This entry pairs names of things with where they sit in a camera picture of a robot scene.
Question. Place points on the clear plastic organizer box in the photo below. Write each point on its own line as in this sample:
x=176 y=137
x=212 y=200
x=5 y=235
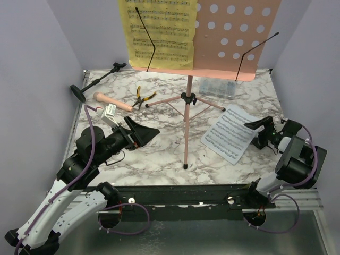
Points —
x=221 y=88

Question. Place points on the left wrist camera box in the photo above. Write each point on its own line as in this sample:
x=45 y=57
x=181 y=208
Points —
x=108 y=114

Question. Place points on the yellow handled pliers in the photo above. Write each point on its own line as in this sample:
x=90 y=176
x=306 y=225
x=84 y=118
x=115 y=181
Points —
x=141 y=100

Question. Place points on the white paper sheet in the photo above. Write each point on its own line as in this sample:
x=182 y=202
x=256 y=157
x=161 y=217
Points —
x=229 y=137

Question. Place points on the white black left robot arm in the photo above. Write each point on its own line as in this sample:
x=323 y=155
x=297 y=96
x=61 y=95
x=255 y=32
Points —
x=51 y=223

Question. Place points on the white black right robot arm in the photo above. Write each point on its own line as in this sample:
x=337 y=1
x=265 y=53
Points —
x=298 y=167

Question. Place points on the pink perforated music stand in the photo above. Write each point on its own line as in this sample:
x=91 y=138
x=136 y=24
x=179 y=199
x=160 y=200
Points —
x=228 y=42

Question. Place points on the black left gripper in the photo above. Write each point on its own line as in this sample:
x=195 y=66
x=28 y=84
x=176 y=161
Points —
x=144 y=134

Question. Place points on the yellow sheet music page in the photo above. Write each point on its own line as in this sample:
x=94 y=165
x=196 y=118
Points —
x=159 y=34

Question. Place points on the pink toy microphone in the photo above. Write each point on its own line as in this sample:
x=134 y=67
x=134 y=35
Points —
x=98 y=96

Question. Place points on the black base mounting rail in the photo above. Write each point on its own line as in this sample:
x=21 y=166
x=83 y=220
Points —
x=170 y=202

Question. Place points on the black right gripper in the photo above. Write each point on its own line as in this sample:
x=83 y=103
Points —
x=267 y=132

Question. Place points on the black microphone stand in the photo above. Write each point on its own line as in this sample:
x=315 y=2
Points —
x=79 y=93

